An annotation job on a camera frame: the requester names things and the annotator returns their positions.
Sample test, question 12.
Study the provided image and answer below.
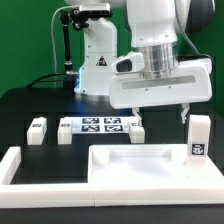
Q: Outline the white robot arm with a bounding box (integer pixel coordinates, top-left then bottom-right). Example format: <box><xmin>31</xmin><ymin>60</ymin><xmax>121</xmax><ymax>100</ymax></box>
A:
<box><xmin>65</xmin><ymin>0</ymin><xmax>212</xmax><ymax>111</ymax></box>

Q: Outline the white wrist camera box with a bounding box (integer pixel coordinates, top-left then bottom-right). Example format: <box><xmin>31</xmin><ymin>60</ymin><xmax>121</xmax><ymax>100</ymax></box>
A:
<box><xmin>112</xmin><ymin>52</ymin><xmax>144</xmax><ymax>74</ymax></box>

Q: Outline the fiducial marker sheet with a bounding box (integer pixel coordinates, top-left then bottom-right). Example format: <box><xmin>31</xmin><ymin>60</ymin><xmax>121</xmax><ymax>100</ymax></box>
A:
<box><xmin>72</xmin><ymin>117</ymin><xmax>129</xmax><ymax>134</ymax></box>

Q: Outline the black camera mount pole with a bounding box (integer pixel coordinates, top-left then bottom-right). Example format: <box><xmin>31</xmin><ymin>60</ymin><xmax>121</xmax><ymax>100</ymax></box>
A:
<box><xmin>60</xmin><ymin>10</ymin><xmax>74</xmax><ymax>92</ymax></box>

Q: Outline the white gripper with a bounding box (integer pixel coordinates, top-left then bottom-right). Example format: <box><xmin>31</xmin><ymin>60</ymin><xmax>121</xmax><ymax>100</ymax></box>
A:
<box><xmin>109</xmin><ymin>58</ymin><xmax>212</xmax><ymax>127</ymax></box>

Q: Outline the mounted grey camera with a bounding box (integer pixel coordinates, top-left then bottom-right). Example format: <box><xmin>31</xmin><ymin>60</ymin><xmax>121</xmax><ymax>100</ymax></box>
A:
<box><xmin>79</xmin><ymin>3</ymin><xmax>111</xmax><ymax>17</ymax></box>

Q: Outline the white desk tabletop tray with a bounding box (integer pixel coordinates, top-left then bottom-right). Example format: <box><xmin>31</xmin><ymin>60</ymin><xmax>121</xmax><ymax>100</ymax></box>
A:
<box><xmin>88</xmin><ymin>144</ymin><xmax>224</xmax><ymax>189</ymax></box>

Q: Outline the white U-shaped obstacle frame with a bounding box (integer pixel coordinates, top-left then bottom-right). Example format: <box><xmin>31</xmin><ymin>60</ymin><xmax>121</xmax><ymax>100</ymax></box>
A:
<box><xmin>0</xmin><ymin>147</ymin><xmax>224</xmax><ymax>208</ymax></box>

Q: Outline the white camera cable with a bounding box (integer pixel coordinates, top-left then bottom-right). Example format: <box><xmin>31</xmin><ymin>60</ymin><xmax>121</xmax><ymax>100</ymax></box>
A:
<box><xmin>50</xmin><ymin>5</ymin><xmax>73</xmax><ymax>89</ymax></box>

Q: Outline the black cable on table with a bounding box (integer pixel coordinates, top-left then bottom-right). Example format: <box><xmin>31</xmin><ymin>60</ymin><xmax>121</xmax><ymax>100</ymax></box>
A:
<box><xmin>25</xmin><ymin>72</ymin><xmax>69</xmax><ymax>89</ymax></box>

